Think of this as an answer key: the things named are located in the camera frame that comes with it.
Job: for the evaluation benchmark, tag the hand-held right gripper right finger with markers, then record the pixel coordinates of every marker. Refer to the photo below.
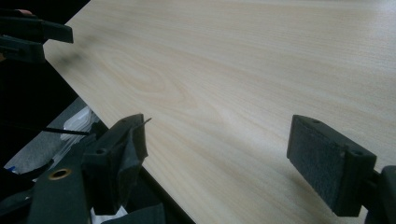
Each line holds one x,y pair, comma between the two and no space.
323,161

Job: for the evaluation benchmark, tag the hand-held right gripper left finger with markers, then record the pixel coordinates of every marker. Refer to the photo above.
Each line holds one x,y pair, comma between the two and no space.
115,161

